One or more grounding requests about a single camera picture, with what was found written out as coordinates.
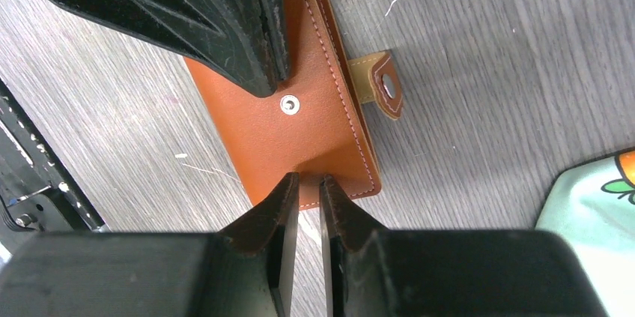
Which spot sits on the brown leather card holder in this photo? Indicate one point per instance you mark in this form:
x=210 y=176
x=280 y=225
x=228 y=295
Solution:
x=313 y=125

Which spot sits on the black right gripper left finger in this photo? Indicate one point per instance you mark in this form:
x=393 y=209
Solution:
x=244 y=269

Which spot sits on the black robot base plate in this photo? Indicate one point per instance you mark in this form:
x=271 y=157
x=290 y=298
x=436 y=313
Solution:
x=38 y=194

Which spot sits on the mint green cartoon cloth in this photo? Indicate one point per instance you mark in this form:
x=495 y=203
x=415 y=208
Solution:
x=591 y=207

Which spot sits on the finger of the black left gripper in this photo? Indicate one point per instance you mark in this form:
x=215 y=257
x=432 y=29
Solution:
x=275 y=30
x=225 y=35

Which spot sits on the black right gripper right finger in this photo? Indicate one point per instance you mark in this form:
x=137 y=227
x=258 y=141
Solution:
x=371 y=270

